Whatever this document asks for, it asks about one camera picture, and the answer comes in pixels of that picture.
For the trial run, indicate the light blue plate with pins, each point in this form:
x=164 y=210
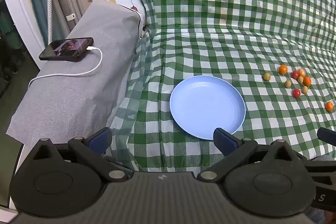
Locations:
x=207 y=106

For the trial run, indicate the teal curtain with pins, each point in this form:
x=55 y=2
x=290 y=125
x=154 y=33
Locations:
x=34 y=3

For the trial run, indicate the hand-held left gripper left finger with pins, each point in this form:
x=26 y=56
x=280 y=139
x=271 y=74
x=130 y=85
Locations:
x=101 y=138

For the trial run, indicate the person's right leg in jeans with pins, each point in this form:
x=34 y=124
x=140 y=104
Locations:
x=324 y=157

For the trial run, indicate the black smartphone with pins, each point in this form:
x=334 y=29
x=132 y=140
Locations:
x=65 y=49

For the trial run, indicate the small smooth orange tangerine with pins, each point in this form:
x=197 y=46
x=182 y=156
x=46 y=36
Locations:
x=307 y=81
x=283 y=69
x=329 y=106

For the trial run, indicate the grey blanket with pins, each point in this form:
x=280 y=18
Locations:
x=65 y=103

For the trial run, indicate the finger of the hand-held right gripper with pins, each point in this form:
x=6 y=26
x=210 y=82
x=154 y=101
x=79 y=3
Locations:
x=323 y=165
x=326 y=136

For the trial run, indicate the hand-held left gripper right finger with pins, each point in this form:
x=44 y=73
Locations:
x=223 y=140

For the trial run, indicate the green white checkered cloth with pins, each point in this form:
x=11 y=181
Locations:
x=210 y=16

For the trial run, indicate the plastic orange mandarin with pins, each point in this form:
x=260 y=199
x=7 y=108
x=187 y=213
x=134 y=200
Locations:
x=302 y=71

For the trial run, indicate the white door frame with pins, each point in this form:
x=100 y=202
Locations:
x=15 y=3

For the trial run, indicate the red cherry tomato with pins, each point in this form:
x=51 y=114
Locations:
x=297 y=93
x=294 y=74

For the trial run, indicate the yellowish green longan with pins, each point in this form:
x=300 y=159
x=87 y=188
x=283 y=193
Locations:
x=304 y=89
x=300 y=80
x=267 y=76
x=288 y=83

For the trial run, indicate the white curtain clip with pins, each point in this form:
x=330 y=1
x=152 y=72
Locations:
x=71 y=16

